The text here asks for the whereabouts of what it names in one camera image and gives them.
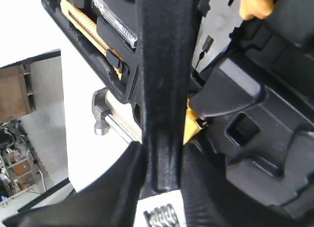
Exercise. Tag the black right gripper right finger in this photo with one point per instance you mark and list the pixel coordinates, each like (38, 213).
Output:
(211, 201)

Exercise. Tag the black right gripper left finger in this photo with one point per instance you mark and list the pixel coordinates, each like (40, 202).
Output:
(93, 200)

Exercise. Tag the adjustable wrench black handle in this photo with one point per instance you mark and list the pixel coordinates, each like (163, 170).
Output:
(167, 38)

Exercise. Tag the black tool case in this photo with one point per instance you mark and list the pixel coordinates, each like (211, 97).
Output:
(266, 150)

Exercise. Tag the wooden slatted cabinet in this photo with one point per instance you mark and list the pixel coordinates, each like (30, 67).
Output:
(16, 94)

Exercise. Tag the orange utility knife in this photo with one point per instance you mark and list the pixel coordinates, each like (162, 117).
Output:
(86, 27)

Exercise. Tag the orange handled pliers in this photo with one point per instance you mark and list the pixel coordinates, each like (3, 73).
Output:
(228, 88)

